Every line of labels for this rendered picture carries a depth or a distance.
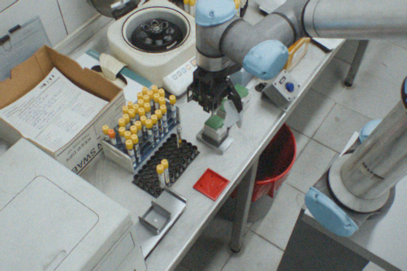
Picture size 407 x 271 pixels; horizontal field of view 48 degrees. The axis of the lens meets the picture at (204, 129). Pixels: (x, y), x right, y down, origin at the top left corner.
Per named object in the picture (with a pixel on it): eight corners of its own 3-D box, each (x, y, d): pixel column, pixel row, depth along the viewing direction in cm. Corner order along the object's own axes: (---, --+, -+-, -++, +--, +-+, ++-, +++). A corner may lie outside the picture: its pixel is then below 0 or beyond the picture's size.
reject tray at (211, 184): (214, 201, 112) (215, 200, 112) (192, 187, 114) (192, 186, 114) (229, 182, 115) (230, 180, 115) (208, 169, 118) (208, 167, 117)
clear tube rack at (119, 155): (133, 174, 117) (129, 159, 111) (104, 155, 120) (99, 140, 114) (181, 122, 127) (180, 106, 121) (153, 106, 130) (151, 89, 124)
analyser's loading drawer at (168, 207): (132, 276, 99) (129, 268, 95) (109, 259, 101) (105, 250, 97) (188, 206, 109) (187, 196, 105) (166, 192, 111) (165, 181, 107)
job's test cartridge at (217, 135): (217, 146, 120) (218, 132, 115) (203, 137, 122) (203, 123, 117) (226, 136, 122) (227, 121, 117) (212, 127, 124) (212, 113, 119)
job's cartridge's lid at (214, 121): (218, 132, 115) (218, 130, 115) (203, 123, 117) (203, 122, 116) (227, 122, 117) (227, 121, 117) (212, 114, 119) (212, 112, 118)
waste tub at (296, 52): (284, 78, 137) (290, 54, 128) (248, 58, 141) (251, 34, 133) (307, 53, 143) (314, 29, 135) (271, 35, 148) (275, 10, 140)
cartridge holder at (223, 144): (223, 155, 120) (223, 147, 117) (195, 138, 123) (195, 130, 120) (234, 141, 123) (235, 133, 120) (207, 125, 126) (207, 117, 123)
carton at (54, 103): (69, 188, 114) (53, 155, 102) (-7, 134, 124) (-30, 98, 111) (132, 123, 126) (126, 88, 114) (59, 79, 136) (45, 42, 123)
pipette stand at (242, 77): (244, 97, 132) (247, 74, 124) (223, 88, 134) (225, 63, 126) (261, 76, 137) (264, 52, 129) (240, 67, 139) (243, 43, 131)
